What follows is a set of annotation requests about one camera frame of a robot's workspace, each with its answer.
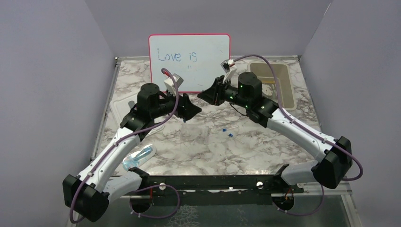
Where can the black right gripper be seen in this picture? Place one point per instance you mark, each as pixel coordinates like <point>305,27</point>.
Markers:
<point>213,94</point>

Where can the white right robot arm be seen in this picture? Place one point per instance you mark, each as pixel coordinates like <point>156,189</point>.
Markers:
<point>331,156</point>

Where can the white plastic container lid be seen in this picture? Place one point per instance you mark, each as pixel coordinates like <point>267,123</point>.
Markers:
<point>119,108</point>

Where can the beige plastic bin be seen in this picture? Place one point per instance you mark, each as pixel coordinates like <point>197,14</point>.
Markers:
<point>263,72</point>

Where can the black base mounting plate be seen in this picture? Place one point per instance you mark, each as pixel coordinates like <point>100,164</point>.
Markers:
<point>204,190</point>

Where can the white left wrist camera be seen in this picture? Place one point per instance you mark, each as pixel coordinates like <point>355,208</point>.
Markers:
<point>172,83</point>

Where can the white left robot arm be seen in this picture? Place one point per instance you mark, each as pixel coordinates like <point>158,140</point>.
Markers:
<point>89,193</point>

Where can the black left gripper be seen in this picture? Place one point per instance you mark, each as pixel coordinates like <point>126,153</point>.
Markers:
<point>188,109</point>

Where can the blue item blister pack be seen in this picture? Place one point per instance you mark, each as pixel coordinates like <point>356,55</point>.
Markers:
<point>138,158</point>

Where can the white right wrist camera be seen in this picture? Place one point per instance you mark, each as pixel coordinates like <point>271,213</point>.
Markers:
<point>229,68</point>

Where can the pink framed whiteboard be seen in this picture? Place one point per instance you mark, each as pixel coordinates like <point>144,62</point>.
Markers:
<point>196,58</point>

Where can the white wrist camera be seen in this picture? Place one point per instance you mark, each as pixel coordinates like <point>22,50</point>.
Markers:
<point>229,68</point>
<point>172,83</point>

